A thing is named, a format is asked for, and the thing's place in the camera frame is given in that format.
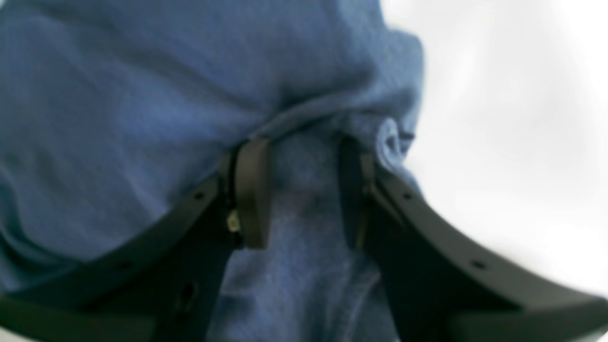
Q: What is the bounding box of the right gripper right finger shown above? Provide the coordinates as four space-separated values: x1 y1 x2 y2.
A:
337 138 608 342

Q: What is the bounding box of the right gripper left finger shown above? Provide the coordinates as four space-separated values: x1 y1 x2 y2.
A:
1 138 271 342

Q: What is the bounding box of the dark blue T-shirt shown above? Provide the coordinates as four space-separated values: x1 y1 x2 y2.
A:
0 0 424 342

